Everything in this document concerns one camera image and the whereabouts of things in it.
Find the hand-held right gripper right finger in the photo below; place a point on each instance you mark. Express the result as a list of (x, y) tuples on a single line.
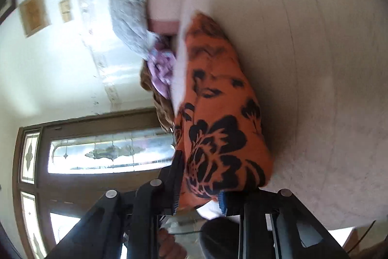
[(225, 204)]

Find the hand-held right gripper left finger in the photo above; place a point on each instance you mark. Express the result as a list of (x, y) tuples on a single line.
[(177, 183)]

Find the orange black floral blouse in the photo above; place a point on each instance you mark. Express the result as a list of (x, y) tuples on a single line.
[(218, 113)]

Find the person's left hand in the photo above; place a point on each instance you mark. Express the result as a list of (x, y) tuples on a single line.
[(169, 247)]

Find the brown cloth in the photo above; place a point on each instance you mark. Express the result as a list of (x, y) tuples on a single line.
[(160, 113)]

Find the wooden stained glass door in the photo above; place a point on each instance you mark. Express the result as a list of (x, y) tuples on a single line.
[(91, 177)]

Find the purple floral cloth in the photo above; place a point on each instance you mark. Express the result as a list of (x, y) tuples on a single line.
[(162, 71)]

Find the beige wall light switch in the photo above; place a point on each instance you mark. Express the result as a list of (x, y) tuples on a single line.
[(65, 10)]

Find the framed wall picture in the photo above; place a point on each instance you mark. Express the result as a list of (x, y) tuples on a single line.
[(34, 13)]

